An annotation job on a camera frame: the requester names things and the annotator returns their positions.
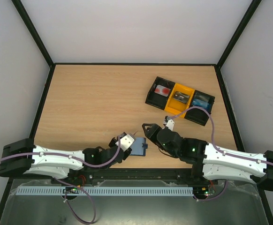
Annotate blue leather card holder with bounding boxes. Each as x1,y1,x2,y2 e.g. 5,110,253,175
130,137,148,157

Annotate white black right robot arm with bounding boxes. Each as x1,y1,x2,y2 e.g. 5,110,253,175
142,120,273,192

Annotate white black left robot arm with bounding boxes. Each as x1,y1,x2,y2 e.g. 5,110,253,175
0,134,136,179

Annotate black left card bin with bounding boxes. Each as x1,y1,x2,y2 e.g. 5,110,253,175
145,76,176,110

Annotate black card bin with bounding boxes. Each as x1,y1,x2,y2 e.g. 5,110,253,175
145,76,176,110
184,90,215,126

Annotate red white cards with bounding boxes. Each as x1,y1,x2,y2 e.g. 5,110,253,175
154,85,171,97

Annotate yellow middle card bin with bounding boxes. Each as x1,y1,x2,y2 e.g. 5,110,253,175
164,83,195,115

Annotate black cards stack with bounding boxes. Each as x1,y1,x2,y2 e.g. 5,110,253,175
173,91,190,104

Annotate blue cards stack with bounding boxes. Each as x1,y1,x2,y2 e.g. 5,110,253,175
192,98,210,111

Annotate black right card bin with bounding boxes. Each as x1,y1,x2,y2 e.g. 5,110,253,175
184,90,215,126

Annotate metal sheet front panel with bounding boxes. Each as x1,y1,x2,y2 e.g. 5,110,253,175
0,180,268,225

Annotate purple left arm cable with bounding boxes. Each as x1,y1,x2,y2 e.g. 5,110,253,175
0,135,121,167

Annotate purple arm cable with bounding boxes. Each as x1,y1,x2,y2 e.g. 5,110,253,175
167,105,273,180
0,135,121,167

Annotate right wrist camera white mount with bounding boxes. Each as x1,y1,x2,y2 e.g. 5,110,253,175
163,116,175,131

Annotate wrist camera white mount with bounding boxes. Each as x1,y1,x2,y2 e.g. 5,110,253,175
116,133,136,151
163,116,175,131

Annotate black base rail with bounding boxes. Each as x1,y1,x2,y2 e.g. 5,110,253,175
49,167,221,186

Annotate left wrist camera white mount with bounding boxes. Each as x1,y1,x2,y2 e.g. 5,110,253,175
116,133,136,151

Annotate light blue slotted cable duct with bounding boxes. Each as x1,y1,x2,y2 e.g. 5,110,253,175
15,186,193,196

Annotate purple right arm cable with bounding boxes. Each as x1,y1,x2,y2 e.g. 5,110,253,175
167,105,273,180

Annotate black cage frame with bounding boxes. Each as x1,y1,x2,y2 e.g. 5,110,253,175
0,0,273,225

